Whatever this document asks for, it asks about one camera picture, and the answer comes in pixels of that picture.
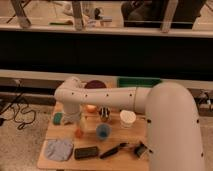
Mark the white paper cup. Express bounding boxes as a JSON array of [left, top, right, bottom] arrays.
[[120, 110, 136, 128]]

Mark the blue plastic cup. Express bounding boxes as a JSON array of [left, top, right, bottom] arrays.
[[96, 123, 111, 140]]

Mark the blue grey cloth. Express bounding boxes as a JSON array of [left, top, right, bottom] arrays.
[[44, 139, 74, 162]]

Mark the purple bowl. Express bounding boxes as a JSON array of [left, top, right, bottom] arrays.
[[85, 80, 106, 89]]

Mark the small black brush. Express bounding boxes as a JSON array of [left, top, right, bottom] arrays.
[[134, 143, 147, 158]]

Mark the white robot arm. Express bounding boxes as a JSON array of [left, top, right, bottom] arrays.
[[54, 77, 205, 171]]

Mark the teal sponge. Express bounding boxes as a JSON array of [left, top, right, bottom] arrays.
[[53, 112, 63, 125]]

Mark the green plastic tray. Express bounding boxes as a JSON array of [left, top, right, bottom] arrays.
[[117, 77, 161, 88]]

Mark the wooden board table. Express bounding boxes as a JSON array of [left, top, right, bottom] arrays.
[[36, 81, 151, 171]]

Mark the yellow round fruit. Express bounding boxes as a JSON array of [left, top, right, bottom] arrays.
[[86, 105, 97, 113]]

